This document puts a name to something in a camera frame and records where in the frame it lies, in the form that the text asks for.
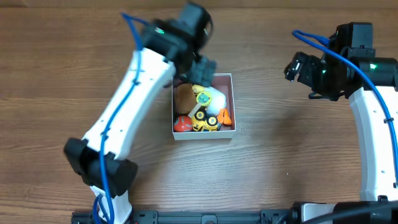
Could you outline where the white square box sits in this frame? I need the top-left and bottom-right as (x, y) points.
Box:
(171, 73), (236, 141)

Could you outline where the thick black cable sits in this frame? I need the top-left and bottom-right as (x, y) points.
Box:
(307, 200), (398, 224)

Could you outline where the yellow and blue toy truck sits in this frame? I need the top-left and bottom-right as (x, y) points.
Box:
(192, 110), (221, 132)

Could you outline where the red ball toy with eye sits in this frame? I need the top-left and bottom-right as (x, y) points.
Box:
(173, 115), (193, 133)

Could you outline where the white plush duck toy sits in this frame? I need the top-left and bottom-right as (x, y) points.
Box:
(192, 85), (232, 126)

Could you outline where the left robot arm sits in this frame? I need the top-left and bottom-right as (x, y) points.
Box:
(63, 2), (216, 223)

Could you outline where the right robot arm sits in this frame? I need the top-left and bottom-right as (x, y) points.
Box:
(283, 22), (397, 223)

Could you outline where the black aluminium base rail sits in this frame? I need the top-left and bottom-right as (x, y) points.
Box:
(71, 209), (293, 224)

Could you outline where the wooden cat rattle drum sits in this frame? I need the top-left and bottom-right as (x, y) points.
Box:
(188, 91), (213, 118)

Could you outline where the brown plush toy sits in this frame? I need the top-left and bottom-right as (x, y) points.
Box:
(174, 83), (197, 114)

